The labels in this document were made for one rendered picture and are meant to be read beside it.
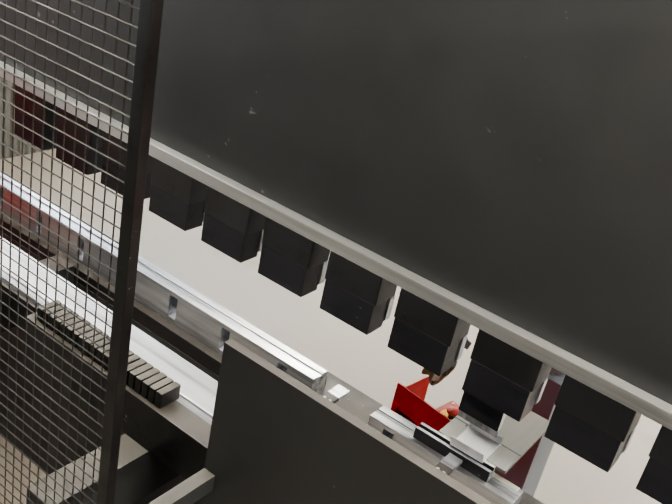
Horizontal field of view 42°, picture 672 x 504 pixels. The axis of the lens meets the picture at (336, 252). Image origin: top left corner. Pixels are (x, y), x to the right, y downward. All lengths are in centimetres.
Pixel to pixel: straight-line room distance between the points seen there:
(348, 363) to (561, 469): 104
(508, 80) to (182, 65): 77
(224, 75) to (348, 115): 32
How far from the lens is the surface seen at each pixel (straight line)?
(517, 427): 218
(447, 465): 199
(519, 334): 156
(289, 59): 174
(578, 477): 383
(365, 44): 163
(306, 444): 156
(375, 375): 399
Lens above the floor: 223
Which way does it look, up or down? 27 degrees down
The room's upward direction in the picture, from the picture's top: 12 degrees clockwise
